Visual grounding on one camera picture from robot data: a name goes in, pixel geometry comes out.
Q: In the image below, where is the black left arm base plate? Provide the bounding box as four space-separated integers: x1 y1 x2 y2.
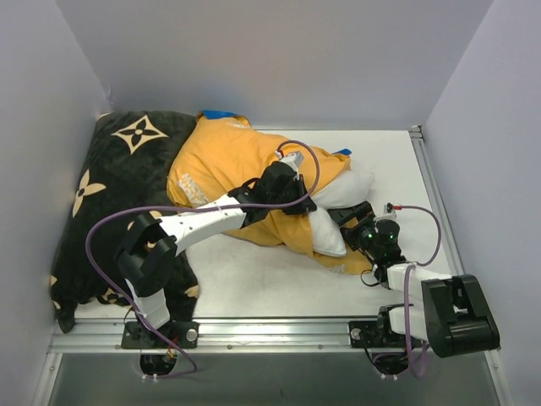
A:
121 320 199 350

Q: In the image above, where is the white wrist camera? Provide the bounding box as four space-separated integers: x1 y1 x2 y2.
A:
275 151 304 172
382 203 402 221

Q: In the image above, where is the blue and orange pillowcase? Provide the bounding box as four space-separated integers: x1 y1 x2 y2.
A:
167 114 371 275

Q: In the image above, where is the aluminium frame rail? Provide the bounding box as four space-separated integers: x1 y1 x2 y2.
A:
49 317 402 354
408 125 465 275

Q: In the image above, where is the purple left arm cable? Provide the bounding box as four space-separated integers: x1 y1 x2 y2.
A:
85 140 320 378

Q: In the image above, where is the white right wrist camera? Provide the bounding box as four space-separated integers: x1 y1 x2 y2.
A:
382 203 402 221

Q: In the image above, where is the white pillow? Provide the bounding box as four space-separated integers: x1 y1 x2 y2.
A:
309 169 374 257

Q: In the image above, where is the aluminium right frame rail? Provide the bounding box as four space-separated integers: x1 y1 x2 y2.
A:
408 125 465 275

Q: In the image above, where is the black patterned plush pillow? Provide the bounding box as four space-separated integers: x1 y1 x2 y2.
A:
50 111 196 333

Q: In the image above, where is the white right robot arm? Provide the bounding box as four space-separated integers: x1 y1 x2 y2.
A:
330 201 500 358

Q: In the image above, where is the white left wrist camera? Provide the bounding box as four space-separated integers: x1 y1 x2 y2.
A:
275 151 304 172

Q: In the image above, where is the aluminium front frame rail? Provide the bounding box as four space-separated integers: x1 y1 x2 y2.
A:
49 317 402 354

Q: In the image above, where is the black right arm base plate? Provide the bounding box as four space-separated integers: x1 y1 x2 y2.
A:
347 320 406 350

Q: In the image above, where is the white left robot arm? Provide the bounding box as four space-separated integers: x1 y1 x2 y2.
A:
115 151 315 348

